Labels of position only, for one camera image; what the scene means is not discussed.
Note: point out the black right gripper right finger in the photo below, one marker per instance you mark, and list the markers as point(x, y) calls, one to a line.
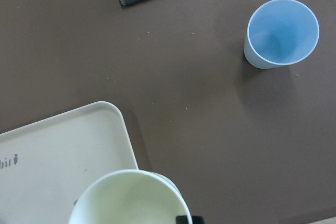
point(197, 220)

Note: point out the cream white cup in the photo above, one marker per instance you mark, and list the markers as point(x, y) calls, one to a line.
point(130, 196)

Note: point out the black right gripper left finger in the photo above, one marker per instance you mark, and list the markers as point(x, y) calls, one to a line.
point(182, 220)

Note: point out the beige rectangular tray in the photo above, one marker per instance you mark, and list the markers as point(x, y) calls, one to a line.
point(47, 165)

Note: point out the light blue cup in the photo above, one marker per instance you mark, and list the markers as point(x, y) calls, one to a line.
point(280, 33)

